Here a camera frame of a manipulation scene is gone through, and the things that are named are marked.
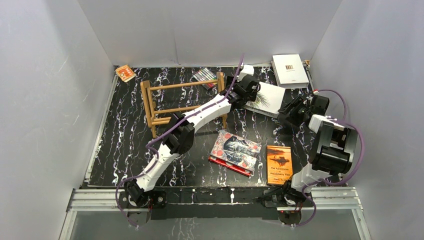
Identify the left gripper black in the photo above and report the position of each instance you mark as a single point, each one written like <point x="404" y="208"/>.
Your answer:
<point x="253" y="88"/>

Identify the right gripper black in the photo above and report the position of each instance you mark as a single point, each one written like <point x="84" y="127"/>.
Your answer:
<point x="298" y="102"/>

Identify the white palm leaf book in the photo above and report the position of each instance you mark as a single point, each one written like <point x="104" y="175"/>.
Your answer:
<point x="268" y="100"/>

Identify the white book with brown bars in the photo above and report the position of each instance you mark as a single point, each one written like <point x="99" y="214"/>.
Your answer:
<point x="289" y="71"/>

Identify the wooden book rack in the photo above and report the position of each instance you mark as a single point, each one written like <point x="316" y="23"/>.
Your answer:
<point x="150" y="104"/>

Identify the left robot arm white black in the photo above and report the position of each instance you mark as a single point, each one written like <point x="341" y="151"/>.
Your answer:
<point x="180" y="133"/>

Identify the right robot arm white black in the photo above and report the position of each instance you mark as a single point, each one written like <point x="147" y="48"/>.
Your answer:
<point x="332" y="151"/>

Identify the pack of coloured markers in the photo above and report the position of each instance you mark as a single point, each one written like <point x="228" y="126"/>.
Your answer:
<point x="205" y="75"/>

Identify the orange Huckleberry Finn book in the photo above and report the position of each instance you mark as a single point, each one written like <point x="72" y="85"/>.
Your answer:
<point x="279" y="166"/>

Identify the floral patterned book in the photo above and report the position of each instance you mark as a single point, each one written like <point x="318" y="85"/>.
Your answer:
<point x="236" y="150"/>

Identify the red book under floral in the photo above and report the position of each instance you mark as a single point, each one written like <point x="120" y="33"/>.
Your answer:
<point x="230" y="166"/>

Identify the small orange card box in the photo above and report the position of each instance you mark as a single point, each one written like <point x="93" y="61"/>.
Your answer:
<point x="125" y="73"/>

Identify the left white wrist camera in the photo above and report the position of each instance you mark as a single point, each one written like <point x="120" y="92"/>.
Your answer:
<point x="247" y="70"/>

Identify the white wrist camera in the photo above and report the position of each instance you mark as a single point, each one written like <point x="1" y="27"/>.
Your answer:
<point x="310" y="97"/>
<point x="247" y="70"/>

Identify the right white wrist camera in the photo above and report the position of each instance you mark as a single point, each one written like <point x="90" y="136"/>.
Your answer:
<point x="310" y="97"/>

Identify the aluminium frame rail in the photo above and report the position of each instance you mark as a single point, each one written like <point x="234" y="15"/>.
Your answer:
<point x="241" y="202"/>

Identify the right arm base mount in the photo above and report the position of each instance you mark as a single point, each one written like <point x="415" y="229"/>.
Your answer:
<point x="285" y="202"/>

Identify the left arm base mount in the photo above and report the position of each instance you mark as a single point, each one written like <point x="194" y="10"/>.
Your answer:
<point x="144" y="202"/>

